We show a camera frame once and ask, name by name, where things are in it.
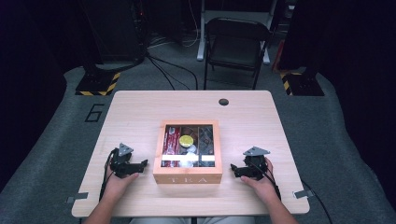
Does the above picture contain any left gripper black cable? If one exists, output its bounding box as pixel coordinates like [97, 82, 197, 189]
[98, 148, 120, 202]

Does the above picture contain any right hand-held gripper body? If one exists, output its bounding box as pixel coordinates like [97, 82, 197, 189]
[242, 146, 271, 181]

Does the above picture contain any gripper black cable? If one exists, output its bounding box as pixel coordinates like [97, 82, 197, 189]
[98, 148, 120, 202]
[253, 158, 333, 224]

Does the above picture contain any red object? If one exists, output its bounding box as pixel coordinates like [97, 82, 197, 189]
[272, 40, 286, 73]

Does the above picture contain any stack of dark tea bags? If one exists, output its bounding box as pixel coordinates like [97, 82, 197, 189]
[199, 125, 216, 168]

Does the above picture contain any dark curtain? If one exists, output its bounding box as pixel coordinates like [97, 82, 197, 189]
[0, 0, 94, 192]
[279, 0, 396, 206]

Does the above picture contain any black folding chair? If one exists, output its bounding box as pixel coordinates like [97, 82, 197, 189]
[204, 17, 273, 91]

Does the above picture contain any grey tape piece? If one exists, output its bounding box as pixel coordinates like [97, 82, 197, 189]
[293, 189, 315, 200]
[65, 191, 90, 203]

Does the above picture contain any white floor cable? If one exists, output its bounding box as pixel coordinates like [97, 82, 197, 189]
[148, 0, 201, 49]

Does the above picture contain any person's right hand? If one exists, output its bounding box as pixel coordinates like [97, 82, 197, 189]
[240, 158, 280, 204]

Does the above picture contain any person's left hand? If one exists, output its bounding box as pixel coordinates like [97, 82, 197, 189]
[102, 169, 140, 200]

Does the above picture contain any black floor cable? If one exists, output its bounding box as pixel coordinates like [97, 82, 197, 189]
[148, 58, 177, 91]
[146, 54, 199, 91]

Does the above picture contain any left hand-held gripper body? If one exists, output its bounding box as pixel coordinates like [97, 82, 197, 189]
[109, 143, 134, 179]

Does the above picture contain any black equipment cabinet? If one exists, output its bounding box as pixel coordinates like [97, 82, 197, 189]
[78, 0, 148, 63]

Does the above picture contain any black striped stand base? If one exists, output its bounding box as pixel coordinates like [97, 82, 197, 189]
[75, 62, 121, 97]
[279, 69, 325, 97]

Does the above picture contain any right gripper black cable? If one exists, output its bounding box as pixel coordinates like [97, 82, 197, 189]
[253, 158, 333, 224]

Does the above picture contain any wooden tea box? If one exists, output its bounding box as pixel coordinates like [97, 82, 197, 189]
[152, 119, 224, 185]

